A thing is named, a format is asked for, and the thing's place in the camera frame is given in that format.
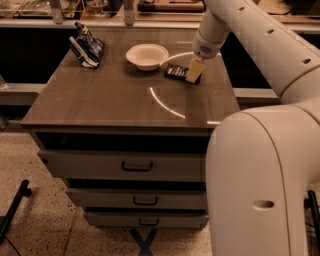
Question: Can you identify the black rxbar chocolate bar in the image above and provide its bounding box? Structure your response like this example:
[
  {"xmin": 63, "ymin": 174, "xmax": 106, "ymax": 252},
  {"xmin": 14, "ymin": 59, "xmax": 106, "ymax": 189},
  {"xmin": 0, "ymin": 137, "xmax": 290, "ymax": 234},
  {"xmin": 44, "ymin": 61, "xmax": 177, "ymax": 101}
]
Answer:
[{"xmin": 164, "ymin": 63, "xmax": 189, "ymax": 81}]

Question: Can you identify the white paper bowl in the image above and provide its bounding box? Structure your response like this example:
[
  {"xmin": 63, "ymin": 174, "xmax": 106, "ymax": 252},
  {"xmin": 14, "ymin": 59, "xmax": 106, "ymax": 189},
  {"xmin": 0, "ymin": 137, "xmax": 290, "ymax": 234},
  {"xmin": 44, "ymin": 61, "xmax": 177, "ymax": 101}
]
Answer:
[{"xmin": 126, "ymin": 44, "xmax": 169, "ymax": 71}]

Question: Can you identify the blue chip bag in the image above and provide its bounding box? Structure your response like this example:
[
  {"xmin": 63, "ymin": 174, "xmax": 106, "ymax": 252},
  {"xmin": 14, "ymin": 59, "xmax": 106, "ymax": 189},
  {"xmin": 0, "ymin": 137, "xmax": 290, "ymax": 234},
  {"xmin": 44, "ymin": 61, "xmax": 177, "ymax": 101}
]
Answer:
[{"xmin": 69, "ymin": 22, "xmax": 105, "ymax": 69}]

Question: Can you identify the grey drawer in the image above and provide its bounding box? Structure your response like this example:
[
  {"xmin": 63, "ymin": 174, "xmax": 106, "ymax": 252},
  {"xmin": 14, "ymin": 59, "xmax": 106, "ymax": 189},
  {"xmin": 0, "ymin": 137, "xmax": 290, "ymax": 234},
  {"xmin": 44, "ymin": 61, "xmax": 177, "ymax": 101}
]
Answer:
[
  {"xmin": 66, "ymin": 188, "xmax": 207, "ymax": 210},
  {"xmin": 84, "ymin": 212, "xmax": 209, "ymax": 229},
  {"xmin": 38, "ymin": 150, "xmax": 205, "ymax": 182}
]

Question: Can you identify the black stand leg left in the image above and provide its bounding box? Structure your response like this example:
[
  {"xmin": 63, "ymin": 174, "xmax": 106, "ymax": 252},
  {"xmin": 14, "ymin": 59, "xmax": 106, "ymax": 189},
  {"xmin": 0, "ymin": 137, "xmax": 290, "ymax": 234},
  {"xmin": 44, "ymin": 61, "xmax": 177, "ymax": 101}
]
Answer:
[{"xmin": 0, "ymin": 179, "xmax": 32, "ymax": 244}]

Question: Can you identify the middle grey drawer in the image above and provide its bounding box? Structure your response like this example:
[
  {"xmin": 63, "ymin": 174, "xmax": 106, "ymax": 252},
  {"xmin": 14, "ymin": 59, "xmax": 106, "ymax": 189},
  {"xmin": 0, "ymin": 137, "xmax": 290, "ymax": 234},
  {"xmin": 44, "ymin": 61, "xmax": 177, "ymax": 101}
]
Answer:
[{"xmin": 66, "ymin": 188, "xmax": 207, "ymax": 210}]

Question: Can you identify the top grey drawer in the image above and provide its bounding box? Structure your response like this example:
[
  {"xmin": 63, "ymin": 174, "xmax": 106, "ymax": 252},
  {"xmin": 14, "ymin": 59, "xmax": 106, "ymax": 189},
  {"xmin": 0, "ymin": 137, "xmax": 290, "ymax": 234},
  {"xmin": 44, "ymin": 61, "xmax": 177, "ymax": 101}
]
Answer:
[{"xmin": 38, "ymin": 150, "xmax": 205, "ymax": 182}]

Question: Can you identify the black stand leg right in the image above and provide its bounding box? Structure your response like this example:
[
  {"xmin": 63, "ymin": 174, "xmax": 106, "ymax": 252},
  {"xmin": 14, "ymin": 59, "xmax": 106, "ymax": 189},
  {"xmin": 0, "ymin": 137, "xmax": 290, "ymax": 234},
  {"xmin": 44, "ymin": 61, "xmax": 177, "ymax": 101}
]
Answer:
[{"xmin": 304, "ymin": 190, "xmax": 320, "ymax": 256}]

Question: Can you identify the blue tape cross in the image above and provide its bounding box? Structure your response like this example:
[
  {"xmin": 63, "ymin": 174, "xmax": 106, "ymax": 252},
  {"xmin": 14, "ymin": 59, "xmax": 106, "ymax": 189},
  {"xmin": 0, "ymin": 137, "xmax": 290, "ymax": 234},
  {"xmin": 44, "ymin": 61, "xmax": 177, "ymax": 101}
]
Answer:
[{"xmin": 129, "ymin": 229, "xmax": 157, "ymax": 256}]

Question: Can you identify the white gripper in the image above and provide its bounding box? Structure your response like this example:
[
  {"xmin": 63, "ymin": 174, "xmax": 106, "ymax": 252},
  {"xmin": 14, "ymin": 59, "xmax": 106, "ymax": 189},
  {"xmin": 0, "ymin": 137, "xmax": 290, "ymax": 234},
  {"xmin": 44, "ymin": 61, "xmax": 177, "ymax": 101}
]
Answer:
[{"xmin": 186, "ymin": 31, "xmax": 222, "ymax": 83}]

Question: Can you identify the bottom grey drawer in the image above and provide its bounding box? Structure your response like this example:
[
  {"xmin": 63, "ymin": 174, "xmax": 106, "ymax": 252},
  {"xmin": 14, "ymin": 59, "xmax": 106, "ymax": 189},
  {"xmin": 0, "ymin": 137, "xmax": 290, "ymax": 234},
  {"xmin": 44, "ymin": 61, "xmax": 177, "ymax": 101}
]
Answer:
[{"xmin": 84, "ymin": 212, "xmax": 209, "ymax": 229}]

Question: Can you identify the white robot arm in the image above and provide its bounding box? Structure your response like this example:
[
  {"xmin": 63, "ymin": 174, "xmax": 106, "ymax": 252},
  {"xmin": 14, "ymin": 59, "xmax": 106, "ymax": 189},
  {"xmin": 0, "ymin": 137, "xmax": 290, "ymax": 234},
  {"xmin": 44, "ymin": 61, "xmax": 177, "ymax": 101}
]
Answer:
[{"xmin": 193, "ymin": 0, "xmax": 320, "ymax": 256}]

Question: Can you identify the grey drawer cabinet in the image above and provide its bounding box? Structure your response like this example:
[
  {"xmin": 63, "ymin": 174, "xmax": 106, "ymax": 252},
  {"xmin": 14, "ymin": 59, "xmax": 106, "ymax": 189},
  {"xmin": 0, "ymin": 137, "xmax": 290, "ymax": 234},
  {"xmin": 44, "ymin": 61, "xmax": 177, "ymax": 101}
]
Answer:
[{"xmin": 22, "ymin": 29, "xmax": 238, "ymax": 214}]

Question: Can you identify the black stand leg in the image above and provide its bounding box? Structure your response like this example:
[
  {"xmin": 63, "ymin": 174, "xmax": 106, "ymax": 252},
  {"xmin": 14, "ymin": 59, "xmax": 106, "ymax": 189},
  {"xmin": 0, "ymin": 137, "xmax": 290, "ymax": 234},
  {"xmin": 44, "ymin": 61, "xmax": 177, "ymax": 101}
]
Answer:
[
  {"xmin": 304, "ymin": 190, "xmax": 320, "ymax": 256},
  {"xmin": 0, "ymin": 179, "xmax": 32, "ymax": 244}
]

